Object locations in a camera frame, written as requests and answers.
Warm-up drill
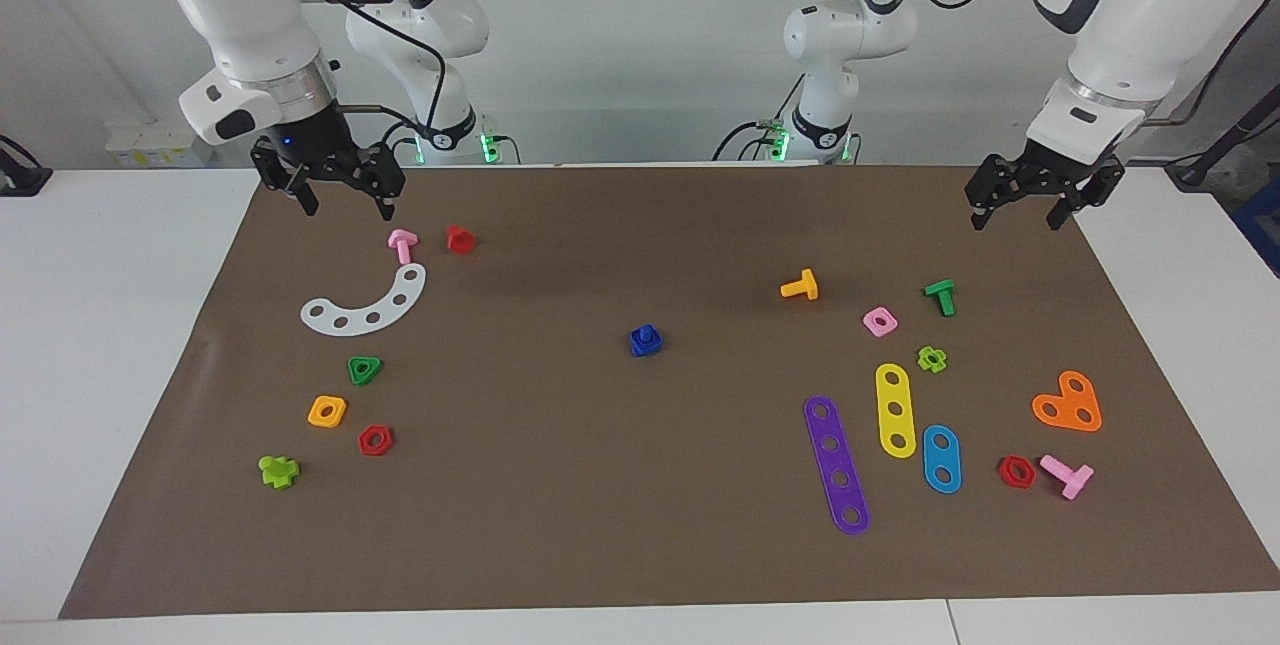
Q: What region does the white curved five-hole plate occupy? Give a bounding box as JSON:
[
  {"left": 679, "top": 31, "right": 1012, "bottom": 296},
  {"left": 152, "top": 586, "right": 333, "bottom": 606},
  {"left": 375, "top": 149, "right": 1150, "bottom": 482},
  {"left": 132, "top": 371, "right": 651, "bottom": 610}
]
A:
[{"left": 300, "top": 262, "right": 428, "bottom": 338}]

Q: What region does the white power strip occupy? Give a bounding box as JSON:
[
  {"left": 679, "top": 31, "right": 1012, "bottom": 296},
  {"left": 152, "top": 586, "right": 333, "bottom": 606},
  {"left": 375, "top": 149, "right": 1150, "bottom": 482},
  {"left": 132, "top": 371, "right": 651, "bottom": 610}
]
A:
[{"left": 104, "top": 123, "right": 217, "bottom": 169}]

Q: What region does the black stand pole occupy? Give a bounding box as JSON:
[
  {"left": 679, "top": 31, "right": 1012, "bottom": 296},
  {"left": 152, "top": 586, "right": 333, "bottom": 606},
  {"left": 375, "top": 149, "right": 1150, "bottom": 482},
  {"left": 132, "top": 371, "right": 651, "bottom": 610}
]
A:
[{"left": 1165, "top": 83, "right": 1280, "bottom": 192}]

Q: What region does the yellow three-hole plastic plate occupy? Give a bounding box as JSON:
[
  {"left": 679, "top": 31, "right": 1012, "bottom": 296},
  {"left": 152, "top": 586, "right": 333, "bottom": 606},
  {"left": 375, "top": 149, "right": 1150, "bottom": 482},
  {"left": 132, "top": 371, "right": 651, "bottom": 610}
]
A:
[{"left": 874, "top": 363, "right": 918, "bottom": 460}]

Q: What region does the blue crate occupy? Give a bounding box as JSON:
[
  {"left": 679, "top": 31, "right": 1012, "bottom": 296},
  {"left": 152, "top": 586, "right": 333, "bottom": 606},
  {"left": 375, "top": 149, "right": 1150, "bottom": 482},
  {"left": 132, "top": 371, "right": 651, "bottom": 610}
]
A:
[{"left": 1232, "top": 175, "right": 1280, "bottom": 278}]

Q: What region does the orange heart-shaped plastic plate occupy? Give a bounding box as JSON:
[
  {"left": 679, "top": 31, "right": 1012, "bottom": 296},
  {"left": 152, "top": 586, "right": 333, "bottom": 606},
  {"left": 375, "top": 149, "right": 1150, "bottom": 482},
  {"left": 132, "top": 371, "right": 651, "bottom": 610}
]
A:
[{"left": 1031, "top": 370, "right": 1104, "bottom": 434}]

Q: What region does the blue two-hole plastic plate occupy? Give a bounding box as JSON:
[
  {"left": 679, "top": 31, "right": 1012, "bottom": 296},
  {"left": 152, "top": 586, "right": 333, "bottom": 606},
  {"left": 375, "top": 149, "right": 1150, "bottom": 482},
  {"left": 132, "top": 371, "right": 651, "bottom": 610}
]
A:
[{"left": 921, "top": 424, "right": 964, "bottom": 496}]

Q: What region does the purple four-hole plastic plate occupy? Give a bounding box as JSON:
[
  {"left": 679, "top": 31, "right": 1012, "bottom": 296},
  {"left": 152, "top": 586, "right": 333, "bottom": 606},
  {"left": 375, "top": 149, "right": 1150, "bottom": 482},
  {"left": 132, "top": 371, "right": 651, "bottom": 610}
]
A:
[{"left": 802, "top": 395, "right": 872, "bottom": 537}]

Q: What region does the black clamp on table edge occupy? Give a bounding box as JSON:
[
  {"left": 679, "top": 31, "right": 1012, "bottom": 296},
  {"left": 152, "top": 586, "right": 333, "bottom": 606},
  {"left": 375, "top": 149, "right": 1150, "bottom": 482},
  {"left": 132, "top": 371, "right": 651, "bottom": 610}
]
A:
[{"left": 0, "top": 134, "right": 53, "bottom": 197}]

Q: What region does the brown table mat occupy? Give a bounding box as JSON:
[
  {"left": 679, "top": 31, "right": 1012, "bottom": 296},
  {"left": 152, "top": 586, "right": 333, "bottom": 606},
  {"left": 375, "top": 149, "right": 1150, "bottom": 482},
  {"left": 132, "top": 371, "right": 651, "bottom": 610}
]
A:
[{"left": 58, "top": 163, "right": 1280, "bottom": 620}]

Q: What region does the black base cable bundle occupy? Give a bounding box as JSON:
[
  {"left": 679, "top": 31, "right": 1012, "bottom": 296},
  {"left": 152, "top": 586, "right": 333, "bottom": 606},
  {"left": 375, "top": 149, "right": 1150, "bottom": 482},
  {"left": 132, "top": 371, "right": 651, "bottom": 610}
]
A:
[
  {"left": 711, "top": 113, "right": 803, "bottom": 163},
  {"left": 380, "top": 120, "right": 523, "bottom": 167}
]

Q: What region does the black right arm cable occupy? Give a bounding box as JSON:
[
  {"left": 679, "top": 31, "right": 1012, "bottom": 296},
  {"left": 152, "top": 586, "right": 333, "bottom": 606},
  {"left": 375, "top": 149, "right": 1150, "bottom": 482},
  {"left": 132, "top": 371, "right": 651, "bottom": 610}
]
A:
[{"left": 279, "top": 0, "right": 449, "bottom": 142}]

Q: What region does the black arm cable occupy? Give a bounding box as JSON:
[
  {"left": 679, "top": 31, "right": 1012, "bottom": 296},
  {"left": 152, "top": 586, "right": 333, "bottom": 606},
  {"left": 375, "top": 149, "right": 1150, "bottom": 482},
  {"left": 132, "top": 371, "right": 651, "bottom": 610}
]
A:
[
  {"left": 900, "top": 0, "right": 1280, "bottom": 128},
  {"left": 279, "top": 0, "right": 449, "bottom": 142}
]

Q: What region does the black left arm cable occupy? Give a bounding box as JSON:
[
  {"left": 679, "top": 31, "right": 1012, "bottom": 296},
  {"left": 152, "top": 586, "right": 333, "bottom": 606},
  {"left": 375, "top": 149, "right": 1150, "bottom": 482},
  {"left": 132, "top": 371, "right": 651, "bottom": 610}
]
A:
[{"left": 900, "top": 0, "right": 1280, "bottom": 128}]

